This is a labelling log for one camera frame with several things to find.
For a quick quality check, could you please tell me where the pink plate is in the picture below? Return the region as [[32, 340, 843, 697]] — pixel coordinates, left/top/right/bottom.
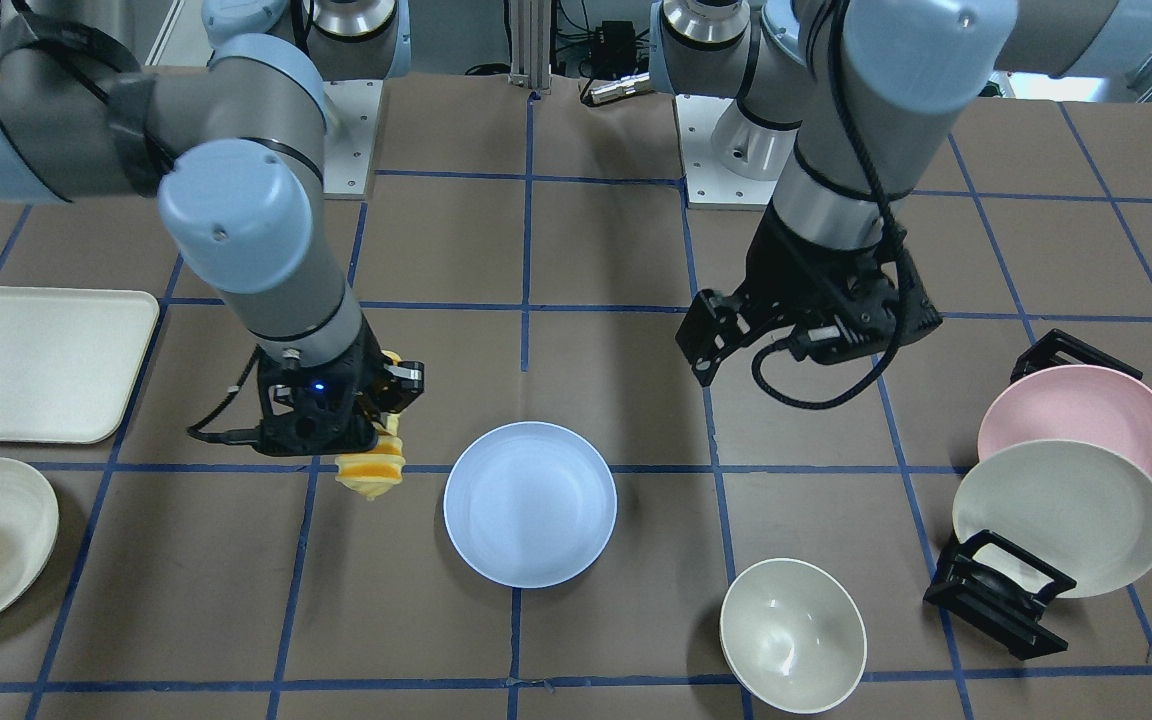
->
[[975, 365, 1152, 479]]

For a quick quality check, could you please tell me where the beige plate in rack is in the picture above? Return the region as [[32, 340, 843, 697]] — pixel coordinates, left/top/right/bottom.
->
[[952, 439, 1152, 598]]

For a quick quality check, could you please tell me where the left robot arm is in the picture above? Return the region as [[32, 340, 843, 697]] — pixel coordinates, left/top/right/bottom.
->
[[650, 1, 1152, 386]]

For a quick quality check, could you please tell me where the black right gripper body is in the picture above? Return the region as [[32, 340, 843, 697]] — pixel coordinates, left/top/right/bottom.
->
[[253, 319, 384, 457]]

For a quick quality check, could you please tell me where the beige bowl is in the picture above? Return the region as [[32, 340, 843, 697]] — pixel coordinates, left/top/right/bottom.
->
[[719, 559, 867, 715]]

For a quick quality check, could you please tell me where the beige tray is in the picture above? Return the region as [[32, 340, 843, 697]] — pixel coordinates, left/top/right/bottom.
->
[[0, 286, 159, 445]]

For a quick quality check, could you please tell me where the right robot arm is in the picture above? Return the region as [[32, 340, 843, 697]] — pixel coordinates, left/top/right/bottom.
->
[[0, 1, 424, 457]]

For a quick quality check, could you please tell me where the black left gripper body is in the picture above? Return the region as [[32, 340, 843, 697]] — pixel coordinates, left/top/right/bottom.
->
[[741, 209, 943, 365]]

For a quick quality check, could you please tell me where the yellow bread piece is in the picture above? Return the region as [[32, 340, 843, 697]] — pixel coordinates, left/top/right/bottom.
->
[[335, 350, 407, 502]]

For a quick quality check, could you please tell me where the black dish rack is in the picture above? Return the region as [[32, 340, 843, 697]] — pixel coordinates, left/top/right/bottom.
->
[[923, 328, 1144, 661]]

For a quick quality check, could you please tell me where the aluminium frame post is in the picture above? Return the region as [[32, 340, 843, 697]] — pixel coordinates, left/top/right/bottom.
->
[[506, 0, 556, 94]]

